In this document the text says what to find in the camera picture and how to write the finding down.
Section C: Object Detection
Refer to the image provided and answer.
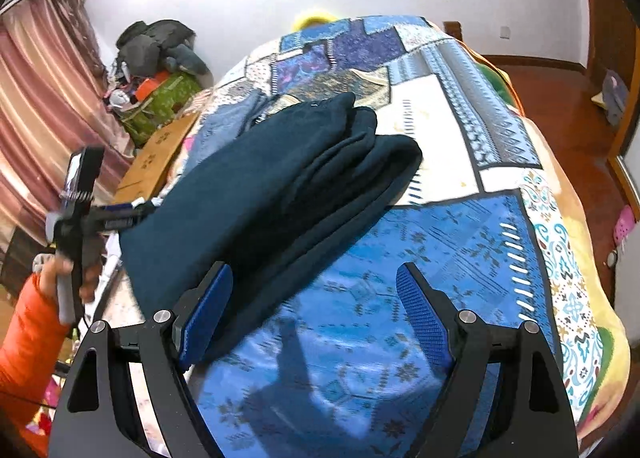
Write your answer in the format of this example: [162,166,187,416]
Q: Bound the dark teal fleece pants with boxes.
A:
[120,93,422,360]

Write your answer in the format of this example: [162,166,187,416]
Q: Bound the orange sleeve forearm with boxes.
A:
[1,273,68,457]

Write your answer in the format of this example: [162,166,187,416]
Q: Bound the person left hand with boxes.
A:
[37,247,103,304]

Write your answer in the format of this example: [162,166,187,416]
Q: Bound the green storage bag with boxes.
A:
[119,72,202,147]

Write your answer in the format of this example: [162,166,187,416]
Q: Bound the patchwork blue bed quilt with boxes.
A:
[178,15,629,457]

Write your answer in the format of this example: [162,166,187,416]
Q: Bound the orange box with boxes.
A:
[134,70,170,101]

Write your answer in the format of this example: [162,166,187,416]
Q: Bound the pink striped curtain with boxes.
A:
[1,0,134,249]

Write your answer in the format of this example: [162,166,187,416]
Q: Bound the folded blue jeans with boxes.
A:
[182,89,274,175]

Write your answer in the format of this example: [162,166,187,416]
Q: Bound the dark jacket pile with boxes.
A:
[116,20,208,78]

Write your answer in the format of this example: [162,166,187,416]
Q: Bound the yellow foam bed guard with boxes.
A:
[292,14,337,33]

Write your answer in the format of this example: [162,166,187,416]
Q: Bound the brown wooden wardrobe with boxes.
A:
[587,0,639,215]

